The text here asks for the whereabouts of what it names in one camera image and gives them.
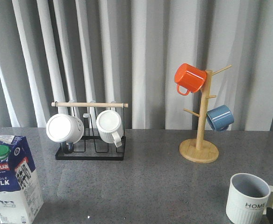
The orange mug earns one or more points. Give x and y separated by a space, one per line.
189 79

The white ribbed mug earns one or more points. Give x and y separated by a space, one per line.
109 124

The blue mug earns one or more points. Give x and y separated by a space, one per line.
220 118

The black wire mug rack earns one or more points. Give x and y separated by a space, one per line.
91 146

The Pascual whole milk carton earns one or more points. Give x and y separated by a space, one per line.
20 191

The grey white curtain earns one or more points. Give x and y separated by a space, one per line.
128 51

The cream HOME mug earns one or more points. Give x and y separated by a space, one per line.
248 198

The wooden mug tree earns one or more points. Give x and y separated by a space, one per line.
199 150

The white round mug dark handle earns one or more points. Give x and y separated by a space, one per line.
66 130

